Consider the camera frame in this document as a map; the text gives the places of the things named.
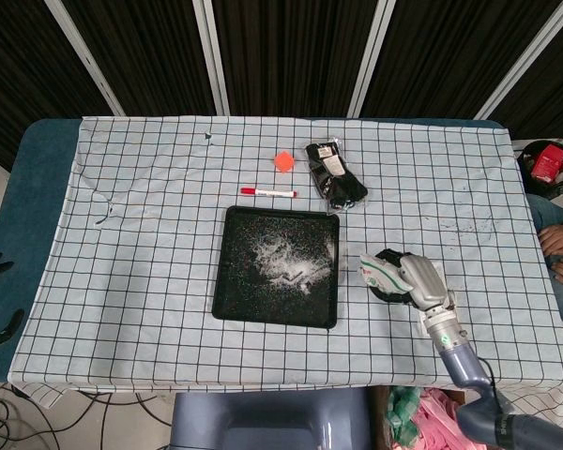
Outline blue grey robot torso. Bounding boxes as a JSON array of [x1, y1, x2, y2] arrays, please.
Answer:
[[170, 387, 372, 450]]

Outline white black checked tablecloth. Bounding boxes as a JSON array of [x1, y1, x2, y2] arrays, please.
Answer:
[[7, 114, 563, 416]]

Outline green white packet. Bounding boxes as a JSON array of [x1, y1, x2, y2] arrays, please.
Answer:
[[358, 252, 414, 293]]

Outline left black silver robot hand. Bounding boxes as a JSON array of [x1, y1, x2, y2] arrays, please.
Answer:
[[0, 252, 25, 355]]

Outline black square plastic tray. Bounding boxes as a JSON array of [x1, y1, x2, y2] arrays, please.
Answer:
[[212, 204, 342, 329]]

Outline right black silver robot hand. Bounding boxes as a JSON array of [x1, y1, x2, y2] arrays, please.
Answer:
[[373, 248, 456, 311]]

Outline pink cloth pile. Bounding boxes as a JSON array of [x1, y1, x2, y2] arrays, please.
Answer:
[[403, 386, 465, 450]]

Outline bystander blue jeans leg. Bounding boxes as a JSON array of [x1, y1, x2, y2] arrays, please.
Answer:
[[527, 194, 563, 338]]

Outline orange cube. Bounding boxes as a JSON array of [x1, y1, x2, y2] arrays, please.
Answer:
[[272, 150, 296, 173]]

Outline black floor cable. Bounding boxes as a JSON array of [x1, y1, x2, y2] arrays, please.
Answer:
[[74, 391, 170, 450], [0, 388, 65, 450]]

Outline red and black object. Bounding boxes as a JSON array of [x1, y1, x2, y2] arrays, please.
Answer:
[[516, 139, 563, 197]]

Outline black socks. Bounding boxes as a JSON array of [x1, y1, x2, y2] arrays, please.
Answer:
[[304, 136, 370, 216]]

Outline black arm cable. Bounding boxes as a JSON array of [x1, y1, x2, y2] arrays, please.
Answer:
[[477, 356, 515, 416]]

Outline red cardboard box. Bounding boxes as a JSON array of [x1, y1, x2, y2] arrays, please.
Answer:
[[530, 143, 563, 184]]

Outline white partition post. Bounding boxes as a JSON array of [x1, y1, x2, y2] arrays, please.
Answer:
[[346, 0, 398, 118], [190, 0, 231, 116], [473, 0, 563, 121], [45, 0, 126, 117]]

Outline red white marker pen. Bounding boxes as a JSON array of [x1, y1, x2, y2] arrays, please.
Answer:
[[240, 187, 298, 198]]

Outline white salt pile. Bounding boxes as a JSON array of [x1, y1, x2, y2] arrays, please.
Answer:
[[252, 233, 335, 294]]

